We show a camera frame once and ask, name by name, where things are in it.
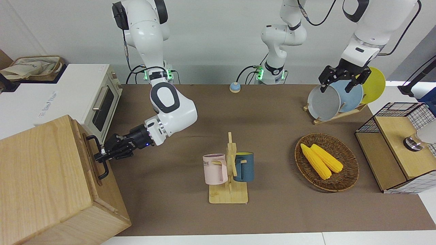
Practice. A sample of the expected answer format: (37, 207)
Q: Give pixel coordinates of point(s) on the grey plate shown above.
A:
(323, 103)

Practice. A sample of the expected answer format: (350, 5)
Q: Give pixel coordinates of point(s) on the yellow plate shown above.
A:
(374, 86)

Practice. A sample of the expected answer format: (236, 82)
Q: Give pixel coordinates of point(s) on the wooden plate rack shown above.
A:
(340, 115)

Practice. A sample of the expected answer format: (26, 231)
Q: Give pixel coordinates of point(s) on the dark blue mug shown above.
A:
(247, 168)

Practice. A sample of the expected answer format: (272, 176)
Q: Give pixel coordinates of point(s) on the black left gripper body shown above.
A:
(346, 69)

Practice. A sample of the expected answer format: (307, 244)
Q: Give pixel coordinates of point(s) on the white toaster oven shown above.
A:
(68, 95)

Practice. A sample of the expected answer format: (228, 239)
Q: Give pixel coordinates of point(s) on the light wooden cabinet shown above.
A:
(41, 170)

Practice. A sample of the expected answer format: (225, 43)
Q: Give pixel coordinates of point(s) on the yellow corn cob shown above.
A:
(328, 159)
(315, 162)

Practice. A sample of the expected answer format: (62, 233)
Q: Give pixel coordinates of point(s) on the blue dome bell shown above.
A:
(235, 87)

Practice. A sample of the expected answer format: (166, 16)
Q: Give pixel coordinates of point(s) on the brown wicker basket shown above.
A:
(347, 173)

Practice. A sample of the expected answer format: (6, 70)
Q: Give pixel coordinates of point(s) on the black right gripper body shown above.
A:
(136, 137)

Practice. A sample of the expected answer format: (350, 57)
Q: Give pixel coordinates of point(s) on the beige canvas tote bag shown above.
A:
(32, 66)

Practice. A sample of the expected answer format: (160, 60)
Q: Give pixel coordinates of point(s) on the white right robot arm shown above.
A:
(177, 112)

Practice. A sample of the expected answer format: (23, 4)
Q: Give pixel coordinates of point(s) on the wooden mug rack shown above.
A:
(228, 195)

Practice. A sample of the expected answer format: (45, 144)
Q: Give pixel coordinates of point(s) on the wooden drawer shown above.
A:
(92, 160)

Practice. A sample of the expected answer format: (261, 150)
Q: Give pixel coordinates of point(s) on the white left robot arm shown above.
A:
(282, 37)

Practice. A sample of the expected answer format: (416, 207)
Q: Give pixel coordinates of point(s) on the light blue plate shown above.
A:
(351, 98)

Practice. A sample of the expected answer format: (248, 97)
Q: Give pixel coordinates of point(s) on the brown table mat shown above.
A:
(272, 211)

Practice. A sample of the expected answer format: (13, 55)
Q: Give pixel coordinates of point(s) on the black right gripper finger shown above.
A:
(114, 155)
(108, 146)

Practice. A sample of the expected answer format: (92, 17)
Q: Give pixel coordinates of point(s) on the pink mug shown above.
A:
(214, 170)

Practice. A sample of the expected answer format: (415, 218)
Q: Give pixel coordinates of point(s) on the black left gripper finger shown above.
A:
(359, 76)
(326, 78)

